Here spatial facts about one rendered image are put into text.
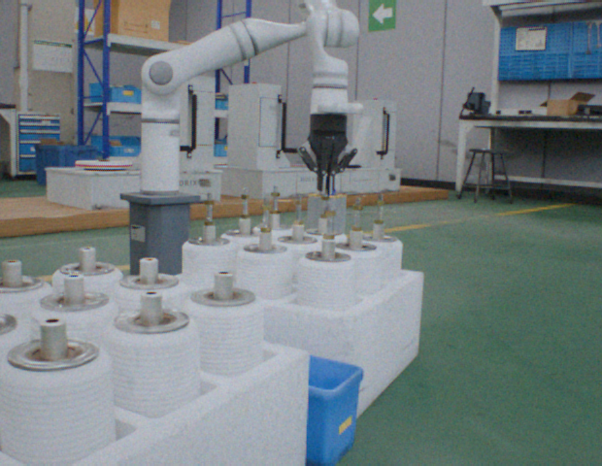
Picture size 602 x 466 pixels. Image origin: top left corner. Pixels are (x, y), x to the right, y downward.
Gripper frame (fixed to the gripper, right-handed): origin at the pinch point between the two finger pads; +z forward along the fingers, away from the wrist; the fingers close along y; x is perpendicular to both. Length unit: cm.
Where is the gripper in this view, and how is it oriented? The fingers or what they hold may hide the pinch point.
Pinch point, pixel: (325, 184)
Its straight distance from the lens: 119.9
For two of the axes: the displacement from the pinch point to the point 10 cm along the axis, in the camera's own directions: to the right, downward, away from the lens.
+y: -9.5, 0.1, -3.2
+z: -0.4, 9.9, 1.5
